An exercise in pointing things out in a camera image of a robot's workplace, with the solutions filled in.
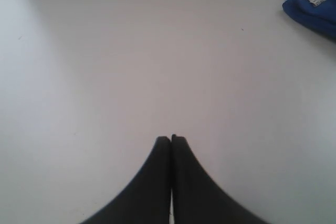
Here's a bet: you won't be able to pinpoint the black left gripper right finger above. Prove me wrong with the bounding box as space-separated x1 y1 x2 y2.
171 135 266 223

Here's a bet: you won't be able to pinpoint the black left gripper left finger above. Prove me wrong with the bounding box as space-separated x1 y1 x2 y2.
83 136 171 223

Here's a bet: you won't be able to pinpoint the blue towel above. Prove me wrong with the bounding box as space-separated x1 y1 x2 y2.
282 0 335 40

